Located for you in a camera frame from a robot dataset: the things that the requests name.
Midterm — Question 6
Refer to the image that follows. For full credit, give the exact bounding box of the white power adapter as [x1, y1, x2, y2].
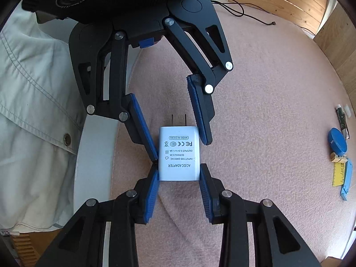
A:
[158, 114, 200, 181]

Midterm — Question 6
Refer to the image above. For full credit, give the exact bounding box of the yellow black card pack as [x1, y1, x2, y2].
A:
[332, 162, 346, 187]

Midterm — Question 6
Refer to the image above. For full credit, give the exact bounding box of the blue round case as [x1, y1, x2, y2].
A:
[328, 128, 348, 156]

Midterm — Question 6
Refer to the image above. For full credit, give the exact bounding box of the blue phone stand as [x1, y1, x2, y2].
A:
[340, 159, 353, 201]

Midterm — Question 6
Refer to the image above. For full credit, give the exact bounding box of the green white glue stick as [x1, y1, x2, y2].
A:
[336, 104, 347, 130]

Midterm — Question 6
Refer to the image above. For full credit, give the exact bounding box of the wooden clothespin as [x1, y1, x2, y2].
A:
[330, 152, 348, 163]

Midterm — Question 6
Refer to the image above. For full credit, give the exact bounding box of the white eraser block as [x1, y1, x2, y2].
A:
[343, 104, 352, 118]

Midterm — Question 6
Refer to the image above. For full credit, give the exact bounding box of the beige jacket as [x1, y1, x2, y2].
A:
[1, 6, 86, 233]

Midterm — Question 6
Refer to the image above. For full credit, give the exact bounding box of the large oak wood board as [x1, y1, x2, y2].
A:
[314, 4, 356, 107]

